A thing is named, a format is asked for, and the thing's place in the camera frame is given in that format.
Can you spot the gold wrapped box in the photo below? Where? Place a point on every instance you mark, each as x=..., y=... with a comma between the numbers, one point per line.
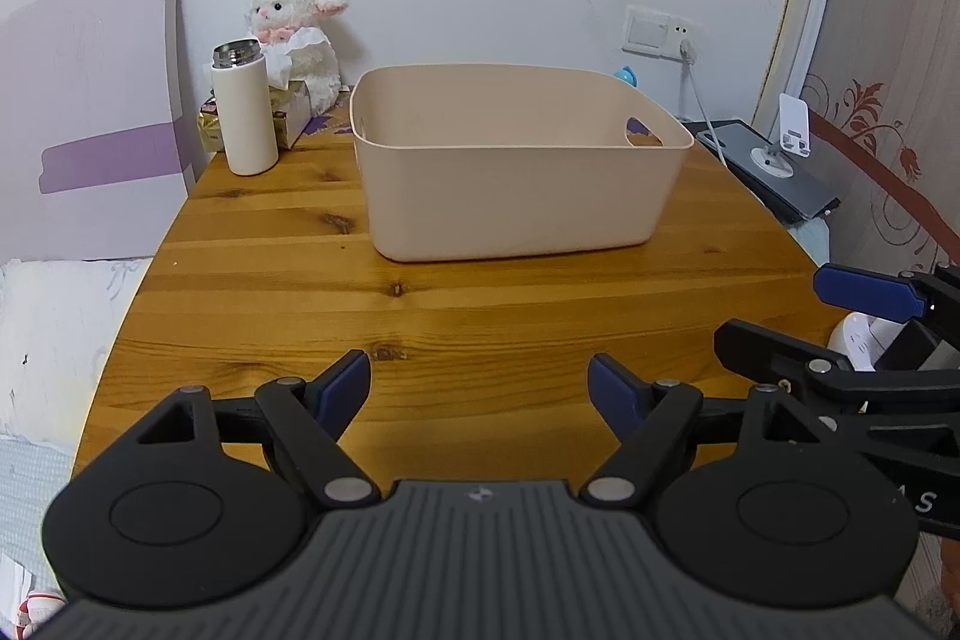
x=208, y=125

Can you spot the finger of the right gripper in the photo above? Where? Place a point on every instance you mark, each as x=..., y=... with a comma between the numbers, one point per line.
x=825, y=380
x=913, y=295

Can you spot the white plush lamb toy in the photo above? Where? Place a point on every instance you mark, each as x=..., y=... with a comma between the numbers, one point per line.
x=276, y=20

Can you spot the blue small toy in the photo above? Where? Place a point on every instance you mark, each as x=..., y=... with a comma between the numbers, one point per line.
x=627, y=75

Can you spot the light blue bed sheet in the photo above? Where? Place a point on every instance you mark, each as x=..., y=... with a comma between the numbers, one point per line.
x=31, y=476

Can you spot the red white object on floor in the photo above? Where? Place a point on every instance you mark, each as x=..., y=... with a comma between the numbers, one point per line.
x=25, y=606

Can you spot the white pillow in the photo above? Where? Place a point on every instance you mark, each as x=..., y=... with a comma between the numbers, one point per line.
x=59, y=323

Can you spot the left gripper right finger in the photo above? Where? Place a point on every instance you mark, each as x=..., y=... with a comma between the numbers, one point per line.
x=755, y=498

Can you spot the tissue box with tissue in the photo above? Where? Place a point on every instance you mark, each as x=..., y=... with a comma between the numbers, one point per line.
x=292, y=100

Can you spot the white thermos bottle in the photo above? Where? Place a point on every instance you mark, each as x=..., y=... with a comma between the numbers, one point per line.
x=240, y=87

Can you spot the grey laptop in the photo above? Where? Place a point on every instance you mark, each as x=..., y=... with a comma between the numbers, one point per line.
x=796, y=200

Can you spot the purple white headboard panel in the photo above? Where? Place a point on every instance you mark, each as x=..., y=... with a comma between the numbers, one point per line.
x=98, y=150

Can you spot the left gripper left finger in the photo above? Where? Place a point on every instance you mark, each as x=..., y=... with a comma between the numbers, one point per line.
x=204, y=498

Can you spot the beige plastic storage bin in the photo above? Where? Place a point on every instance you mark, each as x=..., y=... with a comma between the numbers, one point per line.
x=491, y=161

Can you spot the white phone stand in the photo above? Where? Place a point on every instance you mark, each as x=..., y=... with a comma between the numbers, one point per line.
x=792, y=140

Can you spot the white wall switch socket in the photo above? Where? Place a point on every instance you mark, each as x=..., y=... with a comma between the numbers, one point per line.
x=656, y=34

